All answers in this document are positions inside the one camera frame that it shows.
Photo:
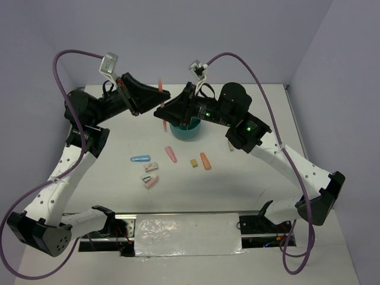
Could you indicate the yellow eraser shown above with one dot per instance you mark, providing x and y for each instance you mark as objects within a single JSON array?
[{"x": 194, "y": 163}]

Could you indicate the blue translucent stapler case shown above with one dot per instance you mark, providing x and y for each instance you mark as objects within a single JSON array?
[{"x": 142, "y": 158}]

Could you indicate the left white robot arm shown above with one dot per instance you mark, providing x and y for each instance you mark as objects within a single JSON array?
[{"x": 42, "y": 224}]

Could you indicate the teal round divided organizer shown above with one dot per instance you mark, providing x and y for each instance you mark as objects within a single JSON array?
[{"x": 188, "y": 132}]

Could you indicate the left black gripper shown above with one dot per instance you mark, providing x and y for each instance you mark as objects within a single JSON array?
[{"x": 139, "y": 97}]

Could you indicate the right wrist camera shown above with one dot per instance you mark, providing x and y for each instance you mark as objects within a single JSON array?
[{"x": 200, "y": 72}]

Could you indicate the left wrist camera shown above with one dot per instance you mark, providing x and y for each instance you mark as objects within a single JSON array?
[{"x": 107, "y": 66}]

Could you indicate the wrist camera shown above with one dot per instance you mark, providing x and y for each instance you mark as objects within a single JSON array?
[
  {"x": 200, "y": 72},
  {"x": 107, "y": 66}
]

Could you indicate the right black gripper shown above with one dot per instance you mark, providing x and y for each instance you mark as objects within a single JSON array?
[{"x": 182, "y": 105}]

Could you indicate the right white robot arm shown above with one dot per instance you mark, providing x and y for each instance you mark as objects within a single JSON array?
[{"x": 319, "y": 188}]

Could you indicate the pink translucent case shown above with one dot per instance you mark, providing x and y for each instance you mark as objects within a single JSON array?
[{"x": 171, "y": 154}]

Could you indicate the orange red thin pen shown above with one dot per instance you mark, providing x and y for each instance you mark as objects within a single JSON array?
[{"x": 160, "y": 87}]

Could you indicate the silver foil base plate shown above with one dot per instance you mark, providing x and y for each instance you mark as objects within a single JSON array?
[{"x": 183, "y": 235}]

